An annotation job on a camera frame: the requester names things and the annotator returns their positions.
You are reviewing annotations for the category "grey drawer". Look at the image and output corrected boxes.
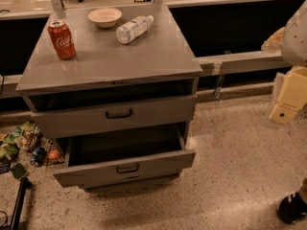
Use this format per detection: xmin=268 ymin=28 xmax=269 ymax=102
xmin=32 ymin=95 xmax=196 ymax=138
xmin=54 ymin=124 xmax=196 ymax=191

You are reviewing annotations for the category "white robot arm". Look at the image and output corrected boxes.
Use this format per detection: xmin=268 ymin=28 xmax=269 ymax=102
xmin=261 ymin=1 xmax=307 ymax=125

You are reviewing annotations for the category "grey metal drawer cabinet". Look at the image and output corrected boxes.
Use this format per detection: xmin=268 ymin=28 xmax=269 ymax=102
xmin=15 ymin=2 xmax=203 ymax=190

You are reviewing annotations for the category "grey top drawer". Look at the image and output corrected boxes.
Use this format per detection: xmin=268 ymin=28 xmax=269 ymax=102
xmin=32 ymin=95 xmax=196 ymax=138

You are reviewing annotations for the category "clear plastic water bottle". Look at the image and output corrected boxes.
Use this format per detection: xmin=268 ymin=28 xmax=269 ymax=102
xmin=116 ymin=15 xmax=154 ymax=44

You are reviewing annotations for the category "white ceramic bowl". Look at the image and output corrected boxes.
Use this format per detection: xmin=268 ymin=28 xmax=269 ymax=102
xmin=88 ymin=8 xmax=122 ymax=29

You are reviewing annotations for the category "red Coca-Cola can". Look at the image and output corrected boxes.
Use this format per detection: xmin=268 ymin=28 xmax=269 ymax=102
xmin=48 ymin=20 xmax=76 ymax=59

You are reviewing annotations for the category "orange fruit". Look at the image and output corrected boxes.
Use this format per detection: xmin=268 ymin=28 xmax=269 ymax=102
xmin=48 ymin=149 xmax=60 ymax=161

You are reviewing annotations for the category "blue drink can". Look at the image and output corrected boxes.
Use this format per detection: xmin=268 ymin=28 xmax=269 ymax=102
xmin=30 ymin=148 xmax=46 ymax=167

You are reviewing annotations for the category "black stand leg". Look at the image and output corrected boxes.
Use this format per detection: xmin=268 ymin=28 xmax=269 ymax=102
xmin=9 ymin=177 xmax=31 ymax=230

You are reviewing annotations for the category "green sponge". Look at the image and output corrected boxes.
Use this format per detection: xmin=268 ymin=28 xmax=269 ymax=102
xmin=10 ymin=163 xmax=29 ymax=179

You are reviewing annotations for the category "green snack bag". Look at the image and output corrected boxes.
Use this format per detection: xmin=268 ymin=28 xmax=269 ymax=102
xmin=0 ymin=122 xmax=35 ymax=163

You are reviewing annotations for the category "wire basket of snacks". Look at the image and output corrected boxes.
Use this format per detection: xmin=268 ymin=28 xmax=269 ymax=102
xmin=28 ymin=134 xmax=64 ymax=167

